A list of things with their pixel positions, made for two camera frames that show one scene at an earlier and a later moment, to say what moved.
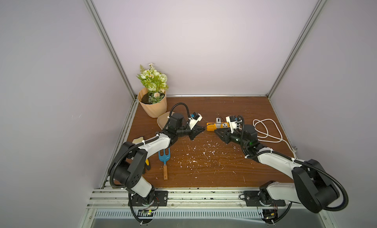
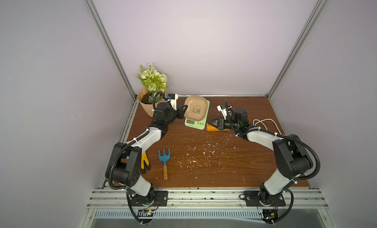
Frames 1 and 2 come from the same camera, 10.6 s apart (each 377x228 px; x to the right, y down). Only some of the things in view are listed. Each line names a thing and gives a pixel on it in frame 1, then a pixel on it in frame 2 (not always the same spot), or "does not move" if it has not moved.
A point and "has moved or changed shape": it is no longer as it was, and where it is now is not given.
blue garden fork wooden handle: x=165 y=158 does not move
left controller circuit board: x=145 y=213 does not move
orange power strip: x=211 y=126 does not move
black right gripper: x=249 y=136 to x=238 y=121
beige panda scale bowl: x=163 y=118 has moved or changed shape
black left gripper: x=192 y=133 to x=180 y=115
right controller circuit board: x=270 y=215 does not move
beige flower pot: x=157 y=110 does not move
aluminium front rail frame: x=121 y=199 does not move
